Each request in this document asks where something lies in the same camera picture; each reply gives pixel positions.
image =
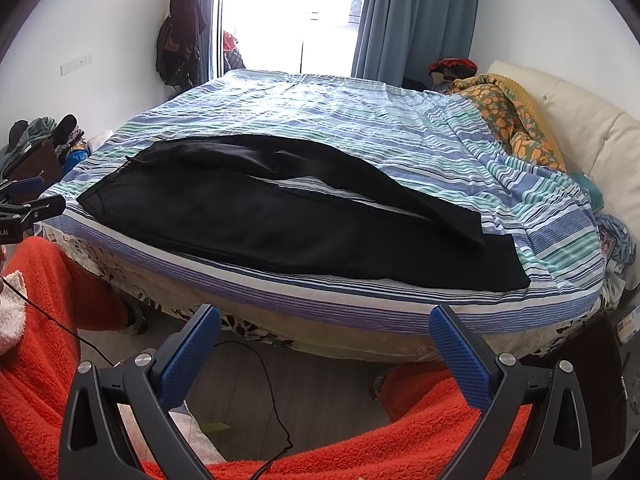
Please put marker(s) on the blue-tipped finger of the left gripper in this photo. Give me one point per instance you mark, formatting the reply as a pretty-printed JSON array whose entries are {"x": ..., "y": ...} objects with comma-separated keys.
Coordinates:
[{"x": 22, "y": 189}]

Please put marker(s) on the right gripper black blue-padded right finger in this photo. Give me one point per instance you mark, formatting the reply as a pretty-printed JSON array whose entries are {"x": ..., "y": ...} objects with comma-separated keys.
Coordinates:
[{"x": 555, "y": 443}]

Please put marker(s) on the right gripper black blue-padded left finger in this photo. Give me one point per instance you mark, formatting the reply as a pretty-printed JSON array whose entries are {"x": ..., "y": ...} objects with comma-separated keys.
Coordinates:
[{"x": 94, "y": 442}]

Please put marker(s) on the black pants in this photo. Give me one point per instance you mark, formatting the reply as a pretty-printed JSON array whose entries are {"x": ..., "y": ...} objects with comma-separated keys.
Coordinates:
[{"x": 299, "y": 207}]

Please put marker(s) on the pile of clothes on chair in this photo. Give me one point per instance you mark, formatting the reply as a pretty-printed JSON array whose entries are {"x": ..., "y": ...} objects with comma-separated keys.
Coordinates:
[{"x": 43, "y": 148}]

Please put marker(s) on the red fleece robe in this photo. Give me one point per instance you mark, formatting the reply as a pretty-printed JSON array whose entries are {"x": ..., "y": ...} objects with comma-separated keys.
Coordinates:
[{"x": 47, "y": 297}]

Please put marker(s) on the blue grey crumpled garment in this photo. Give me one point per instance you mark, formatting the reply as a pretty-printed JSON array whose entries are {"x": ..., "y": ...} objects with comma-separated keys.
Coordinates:
[{"x": 618, "y": 245}]

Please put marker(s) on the red item at window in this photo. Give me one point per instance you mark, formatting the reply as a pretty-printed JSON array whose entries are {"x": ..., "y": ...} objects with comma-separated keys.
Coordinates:
[{"x": 232, "y": 57}]

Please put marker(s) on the blue green striped bed cover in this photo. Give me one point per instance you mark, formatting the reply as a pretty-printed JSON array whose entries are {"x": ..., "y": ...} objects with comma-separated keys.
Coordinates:
[{"x": 388, "y": 127}]

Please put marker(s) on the cream padded headboard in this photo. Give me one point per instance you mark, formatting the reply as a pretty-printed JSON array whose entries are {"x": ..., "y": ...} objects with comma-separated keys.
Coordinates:
[{"x": 554, "y": 239}]

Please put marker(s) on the orange floral quilt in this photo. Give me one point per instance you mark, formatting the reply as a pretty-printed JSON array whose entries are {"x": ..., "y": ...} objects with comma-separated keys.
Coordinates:
[{"x": 513, "y": 117}]

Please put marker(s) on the blue left curtain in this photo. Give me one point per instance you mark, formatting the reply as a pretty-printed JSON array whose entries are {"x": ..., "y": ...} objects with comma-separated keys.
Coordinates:
[{"x": 210, "y": 65}]

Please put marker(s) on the blue curtain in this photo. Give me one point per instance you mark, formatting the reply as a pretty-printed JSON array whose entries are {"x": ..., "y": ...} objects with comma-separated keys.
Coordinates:
[
  {"x": 210, "y": 65},
  {"x": 398, "y": 40}
]

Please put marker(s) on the red black clothes by curtain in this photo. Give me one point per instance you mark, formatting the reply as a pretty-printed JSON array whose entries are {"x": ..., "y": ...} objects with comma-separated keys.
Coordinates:
[{"x": 445, "y": 71}]

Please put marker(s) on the blue right curtain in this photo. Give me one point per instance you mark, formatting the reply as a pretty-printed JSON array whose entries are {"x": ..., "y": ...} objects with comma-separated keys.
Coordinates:
[{"x": 398, "y": 40}]

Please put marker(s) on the dark clothes hanging on wall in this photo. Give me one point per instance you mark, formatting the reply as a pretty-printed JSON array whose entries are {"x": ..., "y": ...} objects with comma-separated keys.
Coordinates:
[{"x": 177, "y": 53}]

